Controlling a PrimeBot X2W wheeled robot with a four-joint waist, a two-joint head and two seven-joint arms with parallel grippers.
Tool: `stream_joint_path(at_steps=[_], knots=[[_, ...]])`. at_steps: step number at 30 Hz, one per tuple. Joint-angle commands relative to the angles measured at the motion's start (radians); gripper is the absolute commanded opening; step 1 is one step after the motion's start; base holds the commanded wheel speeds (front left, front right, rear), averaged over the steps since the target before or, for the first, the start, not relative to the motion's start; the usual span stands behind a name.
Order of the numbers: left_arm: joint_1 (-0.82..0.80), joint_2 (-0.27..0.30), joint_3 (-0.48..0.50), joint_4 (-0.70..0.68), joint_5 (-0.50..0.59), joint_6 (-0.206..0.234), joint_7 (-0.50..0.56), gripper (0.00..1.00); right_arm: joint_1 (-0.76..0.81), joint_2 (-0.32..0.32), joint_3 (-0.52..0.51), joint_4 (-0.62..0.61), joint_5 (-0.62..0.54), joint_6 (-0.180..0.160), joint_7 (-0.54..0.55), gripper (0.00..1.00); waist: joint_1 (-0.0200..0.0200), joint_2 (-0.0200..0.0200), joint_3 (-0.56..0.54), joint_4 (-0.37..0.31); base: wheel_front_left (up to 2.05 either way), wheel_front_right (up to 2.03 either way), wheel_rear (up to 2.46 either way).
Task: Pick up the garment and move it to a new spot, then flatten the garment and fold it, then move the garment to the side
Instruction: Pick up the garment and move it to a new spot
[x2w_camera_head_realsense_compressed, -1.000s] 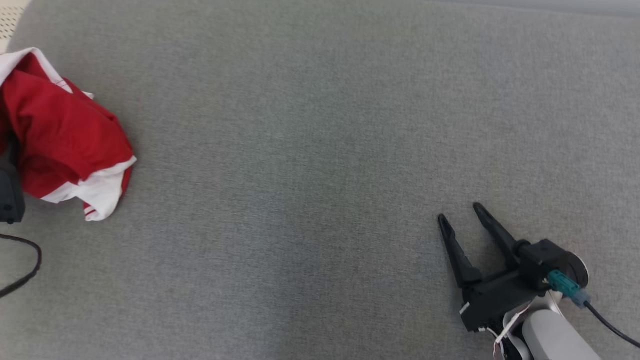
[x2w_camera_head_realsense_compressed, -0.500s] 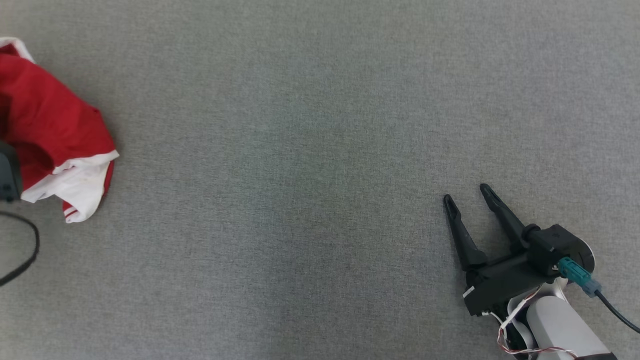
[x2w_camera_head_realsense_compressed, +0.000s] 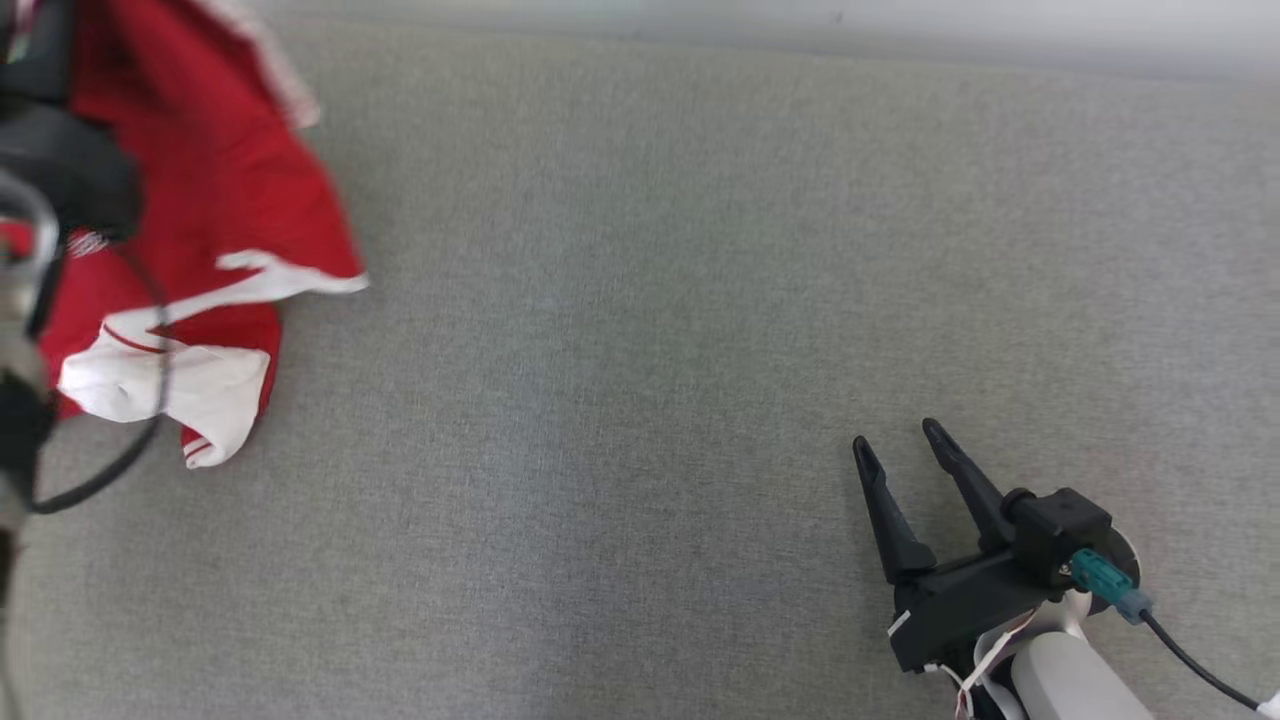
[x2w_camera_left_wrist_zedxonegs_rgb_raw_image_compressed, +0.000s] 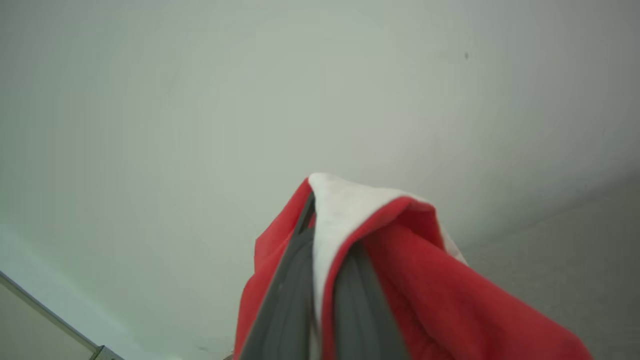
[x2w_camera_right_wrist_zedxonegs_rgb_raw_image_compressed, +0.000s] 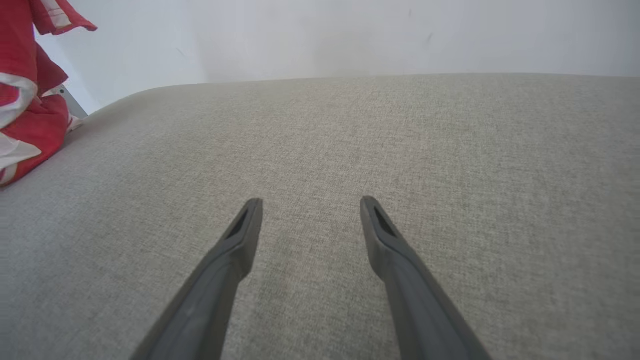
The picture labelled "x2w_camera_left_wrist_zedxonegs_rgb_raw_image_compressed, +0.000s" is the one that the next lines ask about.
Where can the red white basketball jersey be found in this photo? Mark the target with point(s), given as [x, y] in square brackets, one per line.
[450, 300]

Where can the beige panel with grey edge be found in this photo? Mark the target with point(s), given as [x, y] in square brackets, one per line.
[30, 330]

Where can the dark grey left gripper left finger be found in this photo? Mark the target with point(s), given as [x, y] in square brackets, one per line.
[280, 310]

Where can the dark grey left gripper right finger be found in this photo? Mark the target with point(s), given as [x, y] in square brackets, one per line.
[362, 320]

